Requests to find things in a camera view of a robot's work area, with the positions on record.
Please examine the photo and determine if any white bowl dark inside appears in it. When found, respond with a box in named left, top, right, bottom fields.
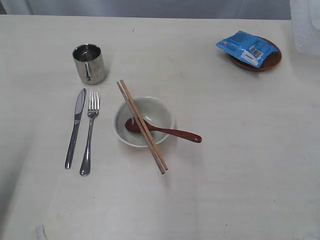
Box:
left=113, top=96, right=176, bottom=149

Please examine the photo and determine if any wooden chopstick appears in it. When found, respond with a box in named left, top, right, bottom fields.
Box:
left=116, top=81, right=166, bottom=175
left=119, top=79, right=169, bottom=172

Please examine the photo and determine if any reddish wooden spoon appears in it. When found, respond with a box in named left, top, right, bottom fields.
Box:
left=124, top=117, right=202, bottom=143

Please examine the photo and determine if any silver fork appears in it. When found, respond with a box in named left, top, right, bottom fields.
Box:
left=79, top=91, right=100, bottom=176

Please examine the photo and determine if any silver table knife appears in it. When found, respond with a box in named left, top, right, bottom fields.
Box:
left=64, top=88, right=87, bottom=169

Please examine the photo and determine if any shiny steel cup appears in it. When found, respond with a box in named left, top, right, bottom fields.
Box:
left=72, top=44, right=106, bottom=85

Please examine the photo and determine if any blue tissue packet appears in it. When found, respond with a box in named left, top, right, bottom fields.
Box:
left=216, top=30, right=280, bottom=68

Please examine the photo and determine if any brown wooden plate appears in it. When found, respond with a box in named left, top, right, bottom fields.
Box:
left=229, top=37, right=282, bottom=72

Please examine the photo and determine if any white perforated plastic basket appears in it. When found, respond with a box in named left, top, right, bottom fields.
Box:
left=290, top=0, right=320, bottom=56

